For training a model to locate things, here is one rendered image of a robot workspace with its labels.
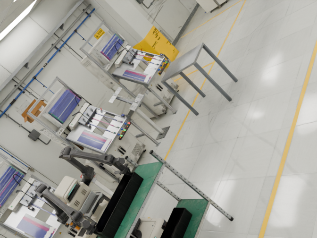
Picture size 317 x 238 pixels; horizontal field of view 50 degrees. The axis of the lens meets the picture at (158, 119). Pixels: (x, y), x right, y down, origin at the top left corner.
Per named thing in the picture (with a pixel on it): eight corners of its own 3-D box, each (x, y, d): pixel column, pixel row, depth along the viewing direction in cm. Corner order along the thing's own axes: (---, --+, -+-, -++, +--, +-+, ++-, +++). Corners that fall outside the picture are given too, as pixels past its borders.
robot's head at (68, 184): (57, 199, 319) (52, 193, 308) (70, 181, 330) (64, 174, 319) (70, 205, 314) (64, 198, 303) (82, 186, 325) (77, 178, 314)
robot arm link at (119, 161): (108, 154, 292) (105, 163, 288) (115, 151, 284) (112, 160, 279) (119, 160, 298) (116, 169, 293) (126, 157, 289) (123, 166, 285)
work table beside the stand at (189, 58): (231, 100, 475) (193, 62, 447) (196, 115, 525) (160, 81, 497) (237, 80, 501) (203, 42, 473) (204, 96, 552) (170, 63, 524)
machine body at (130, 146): (148, 147, 581) (121, 125, 560) (129, 182, 546) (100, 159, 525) (129, 152, 633) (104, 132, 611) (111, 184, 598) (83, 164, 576)
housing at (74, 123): (91, 109, 557) (89, 103, 545) (75, 131, 532) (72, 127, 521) (87, 107, 559) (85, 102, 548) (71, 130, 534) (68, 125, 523)
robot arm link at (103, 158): (68, 148, 300) (63, 158, 294) (66, 144, 295) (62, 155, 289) (114, 156, 294) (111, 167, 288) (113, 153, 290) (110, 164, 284)
